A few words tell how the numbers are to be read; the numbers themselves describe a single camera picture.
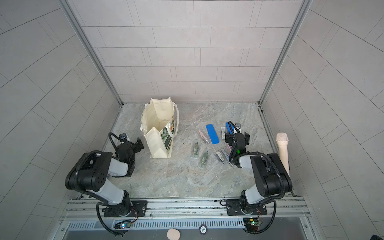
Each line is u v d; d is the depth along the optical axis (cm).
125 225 65
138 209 71
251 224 68
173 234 64
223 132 99
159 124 102
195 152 89
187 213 71
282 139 62
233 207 71
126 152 69
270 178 44
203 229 66
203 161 86
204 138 96
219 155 89
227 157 87
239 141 70
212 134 99
